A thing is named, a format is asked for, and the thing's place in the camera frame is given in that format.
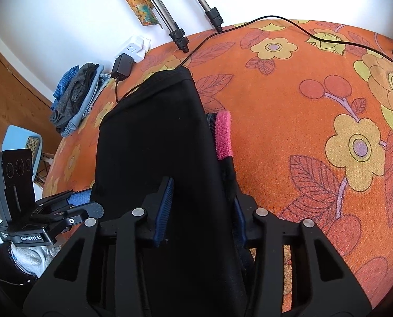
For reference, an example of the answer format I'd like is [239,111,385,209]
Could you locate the orange patterned scarf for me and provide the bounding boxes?
[109,0,162,27]

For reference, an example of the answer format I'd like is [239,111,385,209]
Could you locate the light blue folded jeans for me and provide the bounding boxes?
[60,73,113,137]

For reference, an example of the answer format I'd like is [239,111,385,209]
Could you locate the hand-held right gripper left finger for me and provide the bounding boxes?
[23,176,175,317]

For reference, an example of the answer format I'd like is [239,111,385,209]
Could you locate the white power strip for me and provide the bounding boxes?
[115,35,152,63]

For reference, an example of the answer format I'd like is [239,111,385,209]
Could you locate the blue striped folded garment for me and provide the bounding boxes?
[53,66,80,111]

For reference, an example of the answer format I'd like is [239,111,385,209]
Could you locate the black power adapter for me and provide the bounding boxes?
[111,54,134,81]

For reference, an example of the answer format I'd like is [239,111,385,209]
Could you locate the black pants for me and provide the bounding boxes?
[91,66,255,317]

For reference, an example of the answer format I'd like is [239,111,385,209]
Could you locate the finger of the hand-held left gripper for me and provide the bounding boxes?
[36,189,93,210]
[51,204,104,220]

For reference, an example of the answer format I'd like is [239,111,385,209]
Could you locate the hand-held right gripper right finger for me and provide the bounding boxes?
[233,194,373,317]

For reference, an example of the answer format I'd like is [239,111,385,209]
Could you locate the light blue chair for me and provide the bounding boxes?
[2,125,55,185]

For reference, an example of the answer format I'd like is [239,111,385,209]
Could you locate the orange floral blanket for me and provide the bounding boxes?
[42,20,393,314]

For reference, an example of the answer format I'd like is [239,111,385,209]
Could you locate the wooden door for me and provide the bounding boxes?
[0,36,63,159]

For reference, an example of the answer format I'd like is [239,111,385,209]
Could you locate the black folded garment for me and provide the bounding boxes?
[68,64,100,116]

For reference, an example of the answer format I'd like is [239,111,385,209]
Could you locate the grey houndstooth folded garment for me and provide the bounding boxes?
[49,63,100,129]

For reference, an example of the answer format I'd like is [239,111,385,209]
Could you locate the leopard print cushion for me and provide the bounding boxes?
[24,137,41,169]

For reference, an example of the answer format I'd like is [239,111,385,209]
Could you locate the black cable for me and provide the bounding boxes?
[115,16,393,104]

